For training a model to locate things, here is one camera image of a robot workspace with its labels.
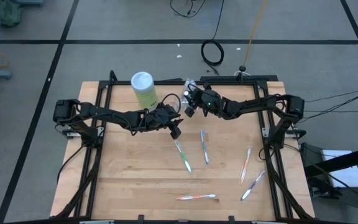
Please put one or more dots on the green disinfecting wipes canister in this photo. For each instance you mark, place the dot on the green disinfecting wipes canister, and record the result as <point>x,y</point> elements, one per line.
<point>143,85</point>

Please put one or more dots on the purple toothbrush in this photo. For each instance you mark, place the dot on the purple toothbrush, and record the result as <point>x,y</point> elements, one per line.
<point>253,185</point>

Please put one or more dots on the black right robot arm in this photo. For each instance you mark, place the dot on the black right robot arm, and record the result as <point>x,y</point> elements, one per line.
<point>259,104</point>

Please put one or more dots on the green bag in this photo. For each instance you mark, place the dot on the green bag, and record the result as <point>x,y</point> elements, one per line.
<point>5,12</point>

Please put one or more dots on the black aluminium table frame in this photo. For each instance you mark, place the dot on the black aluminium table frame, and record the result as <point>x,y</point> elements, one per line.
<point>228,83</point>

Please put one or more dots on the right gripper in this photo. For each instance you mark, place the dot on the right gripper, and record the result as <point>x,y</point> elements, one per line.
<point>211,104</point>

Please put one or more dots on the orange toothbrush in clear wrapper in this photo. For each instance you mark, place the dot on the orange toothbrush in clear wrapper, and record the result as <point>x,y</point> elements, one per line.
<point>196,197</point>
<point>245,165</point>

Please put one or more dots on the black cart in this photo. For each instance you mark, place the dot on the black cart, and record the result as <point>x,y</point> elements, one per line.
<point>337,160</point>

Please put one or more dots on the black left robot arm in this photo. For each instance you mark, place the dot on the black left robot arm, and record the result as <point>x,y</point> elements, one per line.
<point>104,112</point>

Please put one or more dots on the black ball-head stand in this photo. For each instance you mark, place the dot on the black ball-head stand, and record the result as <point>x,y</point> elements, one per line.
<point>242,68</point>

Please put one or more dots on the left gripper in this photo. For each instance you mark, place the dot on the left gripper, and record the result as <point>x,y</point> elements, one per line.
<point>160,118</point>

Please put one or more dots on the green toothbrush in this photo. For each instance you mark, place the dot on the green toothbrush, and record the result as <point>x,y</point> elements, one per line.
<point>183,157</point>

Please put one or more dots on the white box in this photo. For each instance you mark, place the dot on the white box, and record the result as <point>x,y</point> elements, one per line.
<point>350,175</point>

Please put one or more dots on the blue toothbrush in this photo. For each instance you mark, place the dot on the blue toothbrush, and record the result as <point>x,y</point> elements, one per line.
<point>204,147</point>

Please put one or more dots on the clear plastic bag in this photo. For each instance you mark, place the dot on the clear plastic bag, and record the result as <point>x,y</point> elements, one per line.
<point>189,83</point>

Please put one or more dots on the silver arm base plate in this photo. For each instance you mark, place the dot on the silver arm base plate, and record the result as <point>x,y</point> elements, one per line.
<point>265,132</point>
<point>100,130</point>

